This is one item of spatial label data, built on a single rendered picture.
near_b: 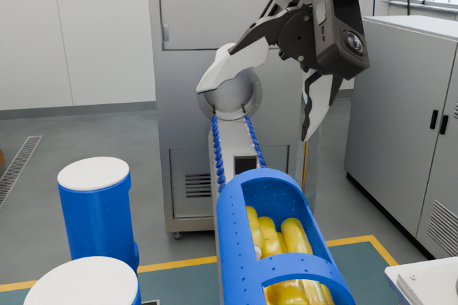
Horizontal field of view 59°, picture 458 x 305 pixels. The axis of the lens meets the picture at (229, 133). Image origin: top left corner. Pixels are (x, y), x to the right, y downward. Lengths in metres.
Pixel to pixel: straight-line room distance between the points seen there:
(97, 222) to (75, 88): 3.95
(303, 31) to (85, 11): 4.95
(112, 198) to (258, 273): 0.89
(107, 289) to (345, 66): 0.92
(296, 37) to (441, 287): 0.72
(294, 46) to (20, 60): 5.23
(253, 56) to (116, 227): 1.37
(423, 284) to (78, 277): 0.85
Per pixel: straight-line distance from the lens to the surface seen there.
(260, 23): 0.42
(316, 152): 1.89
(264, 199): 1.30
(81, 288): 1.18
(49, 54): 5.47
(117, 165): 1.76
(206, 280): 2.67
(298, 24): 0.43
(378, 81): 3.26
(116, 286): 1.16
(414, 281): 1.01
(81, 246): 1.78
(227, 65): 0.42
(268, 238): 1.18
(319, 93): 0.47
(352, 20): 0.41
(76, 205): 1.67
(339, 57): 0.36
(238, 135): 2.28
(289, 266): 0.88
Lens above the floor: 1.80
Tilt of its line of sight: 22 degrees down
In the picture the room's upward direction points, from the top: straight up
